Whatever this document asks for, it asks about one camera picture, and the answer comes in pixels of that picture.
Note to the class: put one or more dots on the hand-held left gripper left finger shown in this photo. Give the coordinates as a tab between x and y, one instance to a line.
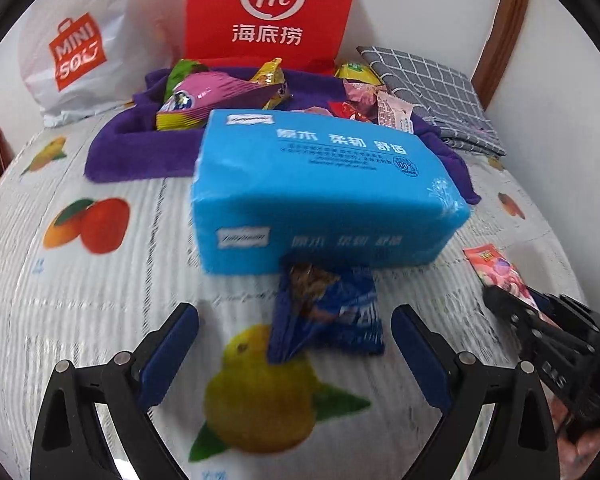
170	350

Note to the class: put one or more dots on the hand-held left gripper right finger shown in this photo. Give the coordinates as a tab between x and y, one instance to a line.
420	355

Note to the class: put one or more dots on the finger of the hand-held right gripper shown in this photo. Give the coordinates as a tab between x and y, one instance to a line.
505	307
575	315

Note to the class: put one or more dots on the red pink snack packet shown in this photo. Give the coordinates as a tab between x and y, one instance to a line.
495	267

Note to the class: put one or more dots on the blue snack packet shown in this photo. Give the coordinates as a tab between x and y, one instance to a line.
330	320

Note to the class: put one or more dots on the person's right hand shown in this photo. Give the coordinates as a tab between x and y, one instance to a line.
561	422

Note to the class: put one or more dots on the fruit print quilted cover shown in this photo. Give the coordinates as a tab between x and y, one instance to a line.
105	300

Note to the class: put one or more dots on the blue tissue pack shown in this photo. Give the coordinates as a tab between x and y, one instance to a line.
320	195

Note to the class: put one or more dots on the purple towel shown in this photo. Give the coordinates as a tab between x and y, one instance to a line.
135	155

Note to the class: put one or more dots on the grey checked cloth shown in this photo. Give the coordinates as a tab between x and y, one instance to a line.
430	85

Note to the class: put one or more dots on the red patterned snack packet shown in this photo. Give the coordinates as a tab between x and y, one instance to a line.
347	110

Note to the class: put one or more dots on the pink candy wrapper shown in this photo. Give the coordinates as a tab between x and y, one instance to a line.
360	94

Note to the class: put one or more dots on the purple pink snack packet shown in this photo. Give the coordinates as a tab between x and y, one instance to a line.
215	92

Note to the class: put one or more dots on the white plastic bag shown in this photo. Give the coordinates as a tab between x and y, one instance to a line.
105	85

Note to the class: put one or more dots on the green snack packet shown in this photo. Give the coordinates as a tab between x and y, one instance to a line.
180	75

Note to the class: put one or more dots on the yellow green snack bag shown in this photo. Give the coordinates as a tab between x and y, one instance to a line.
357	72

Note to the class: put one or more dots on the gold snack packet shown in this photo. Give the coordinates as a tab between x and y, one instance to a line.
272	77

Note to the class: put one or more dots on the red paper bag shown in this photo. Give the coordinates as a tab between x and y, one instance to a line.
215	10

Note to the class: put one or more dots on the wooden door frame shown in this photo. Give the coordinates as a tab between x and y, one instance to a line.
505	35

